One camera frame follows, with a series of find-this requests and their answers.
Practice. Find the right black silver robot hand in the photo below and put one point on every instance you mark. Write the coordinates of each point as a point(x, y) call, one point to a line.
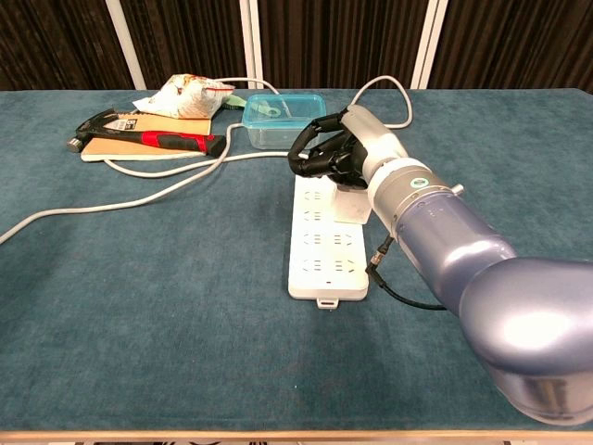
point(375, 139)

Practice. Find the white plug adapter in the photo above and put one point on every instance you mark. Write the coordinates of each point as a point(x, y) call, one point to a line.
point(349, 206)

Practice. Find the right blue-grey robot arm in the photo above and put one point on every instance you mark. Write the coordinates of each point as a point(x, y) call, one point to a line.
point(486, 269)

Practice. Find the white power strip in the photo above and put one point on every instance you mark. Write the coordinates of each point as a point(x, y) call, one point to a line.
point(319, 259)

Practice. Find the clear teal-rimmed plastic container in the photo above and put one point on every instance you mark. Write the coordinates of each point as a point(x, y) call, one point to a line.
point(273, 132)

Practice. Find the dark ribbed partition panel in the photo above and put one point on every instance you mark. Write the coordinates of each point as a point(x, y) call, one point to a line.
point(55, 41)
point(514, 41)
point(190, 41)
point(338, 41)

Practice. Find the white printed snack bag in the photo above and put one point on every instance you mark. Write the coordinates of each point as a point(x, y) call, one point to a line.
point(185, 99)

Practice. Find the red black claw hammer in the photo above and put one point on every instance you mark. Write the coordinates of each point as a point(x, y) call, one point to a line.
point(171, 139)

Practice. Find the brown kraft spiral notebook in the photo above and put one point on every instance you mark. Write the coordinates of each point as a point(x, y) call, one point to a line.
point(153, 124)

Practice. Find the blue carpet table mat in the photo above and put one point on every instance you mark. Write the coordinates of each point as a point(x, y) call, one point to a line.
point(139, 301)

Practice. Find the white partition frame post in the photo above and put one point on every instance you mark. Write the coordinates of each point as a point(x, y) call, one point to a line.
point(125, 41)
point(428, 41)
point(252, 41)

